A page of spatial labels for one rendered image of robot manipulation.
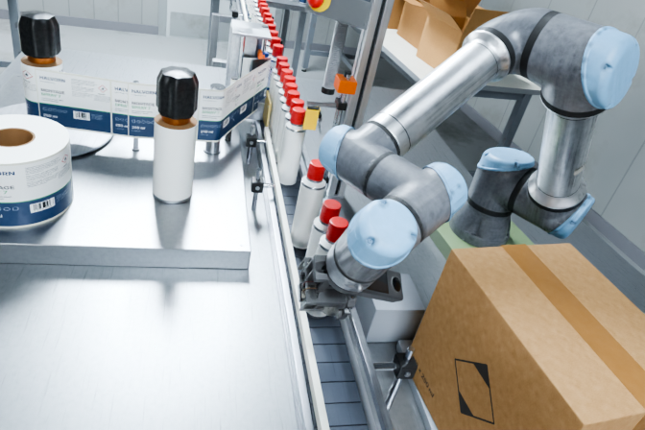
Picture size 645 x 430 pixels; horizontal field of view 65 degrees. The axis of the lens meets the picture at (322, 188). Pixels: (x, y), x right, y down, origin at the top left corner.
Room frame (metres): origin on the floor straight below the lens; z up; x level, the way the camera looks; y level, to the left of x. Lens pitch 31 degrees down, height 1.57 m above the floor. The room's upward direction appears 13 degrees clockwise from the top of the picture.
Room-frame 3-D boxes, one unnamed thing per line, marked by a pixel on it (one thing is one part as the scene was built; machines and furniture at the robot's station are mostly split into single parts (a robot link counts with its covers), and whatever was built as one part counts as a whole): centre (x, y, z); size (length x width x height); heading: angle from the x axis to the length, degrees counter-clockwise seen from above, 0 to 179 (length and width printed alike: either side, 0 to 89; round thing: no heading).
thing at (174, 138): (0.96, 0.34, 1.03); 0.09 x 0.09 x 0.30
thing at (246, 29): (1.50, 0.31, 1.14); 0.14 x 0.11 x 0.01; 17
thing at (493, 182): (1.12, -0.42, 1.04); 0.13 x 0.12 x 0.14; 50
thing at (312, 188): (0.89, 0.02, 0.98); 0.05 x 0.05 x 0.20
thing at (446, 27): (2.92, -0.56, 0.97); 0.51 x 0.42 x 0.37; 118
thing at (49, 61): (1.11, 0.72, 1.04); 0.09 x 0.09 x 0.29
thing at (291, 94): (1.23, 0.13, 0.98); 0.05 x 0.05 x 0.20
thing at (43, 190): (0.82, 0.61, 0.95); 0.20 x 0.20 x 0.14
